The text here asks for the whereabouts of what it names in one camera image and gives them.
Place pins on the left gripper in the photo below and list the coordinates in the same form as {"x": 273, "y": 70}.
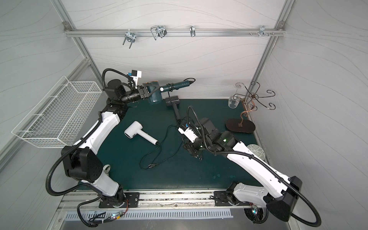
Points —
{"x": 144, "y": 92}

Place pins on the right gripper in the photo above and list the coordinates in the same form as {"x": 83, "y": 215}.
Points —
{"x": 194, "y": 144}

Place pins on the green hair dryer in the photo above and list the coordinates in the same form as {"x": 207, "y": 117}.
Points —
{"x": 156, "y": 90}

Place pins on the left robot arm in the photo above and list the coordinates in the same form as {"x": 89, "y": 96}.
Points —
{"x": 80, "y": 160}

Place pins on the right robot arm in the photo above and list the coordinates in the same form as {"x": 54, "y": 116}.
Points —
{"x": 278, "y": 193}

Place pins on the black hair dryer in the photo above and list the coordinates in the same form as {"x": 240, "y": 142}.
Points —
{"x": 174, "y": 102}

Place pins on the white hair dryer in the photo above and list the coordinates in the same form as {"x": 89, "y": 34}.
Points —
{"x": 136, "y": 129}

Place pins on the green table mat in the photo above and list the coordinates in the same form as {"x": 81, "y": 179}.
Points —
{"x": 137, "y": 164}

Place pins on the metal hook clamp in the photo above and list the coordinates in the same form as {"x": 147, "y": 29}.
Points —
{"x": 129, "y": 38}

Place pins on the clear wine glass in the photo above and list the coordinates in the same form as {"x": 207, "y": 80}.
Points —
{"x": 237, "y": 96}

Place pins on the metal double hook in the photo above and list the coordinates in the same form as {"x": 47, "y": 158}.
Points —
{"x": 158, "y": 31}

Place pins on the small metal hook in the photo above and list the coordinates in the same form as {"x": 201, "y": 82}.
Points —
{"x": 192, "y": 31}

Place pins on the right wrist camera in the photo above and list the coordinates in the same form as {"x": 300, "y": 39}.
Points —
{"x": 188, "y": 132}

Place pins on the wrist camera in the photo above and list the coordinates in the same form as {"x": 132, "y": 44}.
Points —
{"x": 135, "y": 75}
{"x": 188, "y": 132}

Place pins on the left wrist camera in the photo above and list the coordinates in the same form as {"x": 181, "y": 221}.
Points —
{"x": 135, "y": 75}

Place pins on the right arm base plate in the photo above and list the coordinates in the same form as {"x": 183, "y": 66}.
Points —
{"x": 221, "y": 199}

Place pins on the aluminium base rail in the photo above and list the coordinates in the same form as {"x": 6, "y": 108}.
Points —
{"x": 187, "y": 198}

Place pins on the copper wire glass rack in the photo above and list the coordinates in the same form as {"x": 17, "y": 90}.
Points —
{"x": 244, "y": 124}

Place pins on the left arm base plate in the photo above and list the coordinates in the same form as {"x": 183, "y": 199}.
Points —
{"x": 129, "y": 199}

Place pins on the white wire basket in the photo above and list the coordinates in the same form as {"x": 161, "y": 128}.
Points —
{"x": 57, "y": 119}

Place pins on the white slotted cable duct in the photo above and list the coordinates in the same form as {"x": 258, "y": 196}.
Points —
{"x": 156, "y": 214}

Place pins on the right metal hook bracket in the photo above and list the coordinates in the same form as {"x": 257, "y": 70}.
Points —
{"x": 262, "y": 31}

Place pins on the horizontal aluminium rail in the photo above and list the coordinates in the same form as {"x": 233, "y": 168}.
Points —
{"x": 170, "y": 32}

